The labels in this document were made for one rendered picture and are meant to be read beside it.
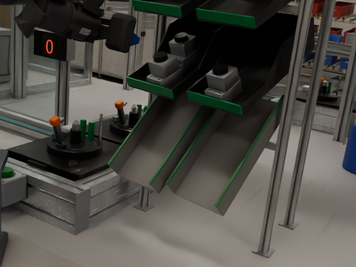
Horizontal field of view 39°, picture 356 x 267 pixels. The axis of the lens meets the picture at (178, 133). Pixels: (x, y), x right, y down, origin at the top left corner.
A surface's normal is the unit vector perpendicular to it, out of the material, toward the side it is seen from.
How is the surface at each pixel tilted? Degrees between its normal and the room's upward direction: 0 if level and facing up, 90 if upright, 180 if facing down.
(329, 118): 90
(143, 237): 0
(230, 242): 0
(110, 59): 90
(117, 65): 90
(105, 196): 90
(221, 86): 115
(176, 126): 45
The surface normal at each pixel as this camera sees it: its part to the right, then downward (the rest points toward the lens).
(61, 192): -0.51, 0.21
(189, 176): -0.39, -0.56
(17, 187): 0.85, 0.24
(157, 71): -0.68, 0.53
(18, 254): 0.11, -0.95
